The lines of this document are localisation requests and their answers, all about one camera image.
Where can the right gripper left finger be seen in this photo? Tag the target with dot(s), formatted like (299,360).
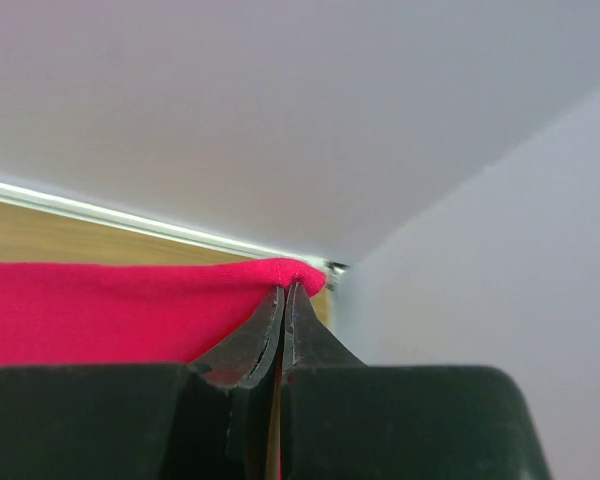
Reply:
(213,418)

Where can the aluminium frame rail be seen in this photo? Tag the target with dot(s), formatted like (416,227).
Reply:
(68,208)

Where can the red t shirt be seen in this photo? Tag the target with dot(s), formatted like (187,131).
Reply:
(76,314)

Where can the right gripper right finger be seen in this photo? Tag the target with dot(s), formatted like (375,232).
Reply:
(343,419)

